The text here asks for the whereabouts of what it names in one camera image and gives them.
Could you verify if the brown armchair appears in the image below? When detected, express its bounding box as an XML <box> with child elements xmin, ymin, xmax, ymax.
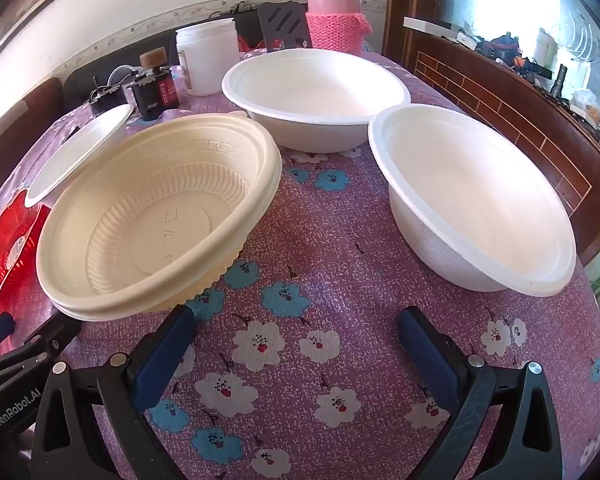
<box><xmin>0</xmin><ymin>77</ymin><xmax>66</xmax><ymax>201</ymax></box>

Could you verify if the black flashlight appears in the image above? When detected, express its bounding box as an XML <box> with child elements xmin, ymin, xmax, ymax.
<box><xmin>552</xmin><ymin>62</ymin><xmax>569</xmax><ymax>97</ymax></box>

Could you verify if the cream ribbed plastic bowl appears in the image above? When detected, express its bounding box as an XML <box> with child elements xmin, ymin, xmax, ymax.
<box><xmin>36</xmin><ymin>112</ymin><xmax>283</xmax><ymax>322</ymax></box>

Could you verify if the flat white box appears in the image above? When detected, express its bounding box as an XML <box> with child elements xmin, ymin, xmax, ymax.
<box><xmin>403</xmin><ymin>16</ymin><xmax>453</xmax><ymax>38</ymax></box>

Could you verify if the metal wire rack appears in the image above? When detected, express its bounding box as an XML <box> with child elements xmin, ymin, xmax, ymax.
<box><xmin>555</xmin><ymin>9</ymin><xmax>600</xmax><ymax>63</ymax></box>

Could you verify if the large framed painting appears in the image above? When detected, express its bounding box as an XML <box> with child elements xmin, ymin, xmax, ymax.
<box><xmin>0</xmin><ymin>0</ymin><xmax>103</xmax><ymax>58</ymax></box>

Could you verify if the white plastic jar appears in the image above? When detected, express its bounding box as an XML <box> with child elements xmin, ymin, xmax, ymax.
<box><xmin>175</xmin><ymin>17</ymin><xmax>240</xmax><ymax>97</ymax></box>

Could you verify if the wooden brick-pattern cabinet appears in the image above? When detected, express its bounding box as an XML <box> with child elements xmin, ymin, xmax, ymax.
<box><xmin>402</xmin><ymin>17</ymin><xmax>600</xmax><ymax>266</ymax></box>

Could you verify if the black slotted spatula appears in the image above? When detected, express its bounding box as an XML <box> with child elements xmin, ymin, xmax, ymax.
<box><xmin>258</xmin><ymin>1</ymin><xmax>312</xmax><ymax>52</ymax></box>

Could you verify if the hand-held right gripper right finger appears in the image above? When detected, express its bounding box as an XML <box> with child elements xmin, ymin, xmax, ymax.
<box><xmin>397</xmin><ymin>306</ymin><xmax>563</xmax><ymax>480</ymax></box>

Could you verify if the white ring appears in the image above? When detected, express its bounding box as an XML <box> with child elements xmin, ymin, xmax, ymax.
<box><xmin>107</xmin><ymin>64</ymin><xmax>142</xmax><ymax>87</ymax></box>

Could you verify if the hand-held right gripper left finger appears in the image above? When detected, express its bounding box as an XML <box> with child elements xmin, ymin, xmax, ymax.
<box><xmin>30</xmin><ymin>304</ymin><xmax>198</xmax><ymax>480</ymax></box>

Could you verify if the black bottle with cork cap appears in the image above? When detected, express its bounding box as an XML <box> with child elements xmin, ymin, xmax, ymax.
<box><xmin>139</xmin><ymin>47</ymin><xmax>181</xmax><ymax>111</ymax></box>

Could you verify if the dark sofa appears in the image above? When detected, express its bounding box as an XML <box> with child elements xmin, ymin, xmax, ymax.
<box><xmin>62</xmin><ymin>7</ymin><xmax>311</xmax><ymax>108</ymax></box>

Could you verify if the white paper bowl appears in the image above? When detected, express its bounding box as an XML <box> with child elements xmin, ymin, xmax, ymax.
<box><xmin>368</xmin><ymin>103</ymin><xmax>577</xmax><ymax>297</ymax></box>
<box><xmin>24</xmin><ymin>103</ymin><xmax>136</xmax><ymax>208</ymax></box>
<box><xmin>221</xmin><ymin>49</ymin><xmax>412</xmax><ymax>153</ymax></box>

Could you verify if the red plastic bag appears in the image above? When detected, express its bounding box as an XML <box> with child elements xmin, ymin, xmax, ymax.
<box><xmin>0</xmin><ymin>192</ymin><xmax>51</xmax><ymax>306</ymax></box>

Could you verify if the purple floral tablecloth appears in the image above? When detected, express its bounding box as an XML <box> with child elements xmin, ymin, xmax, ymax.
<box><xmin>0</xmin><ymin>50</ymin><xmax>600</xmax><ymax>480</ymax></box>

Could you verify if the white plastic jug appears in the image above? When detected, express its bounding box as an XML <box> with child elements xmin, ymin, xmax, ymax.
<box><xmin>532</xmin><ymin>27</ymin><xmax>558</xmax><ymax>68</ymax></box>

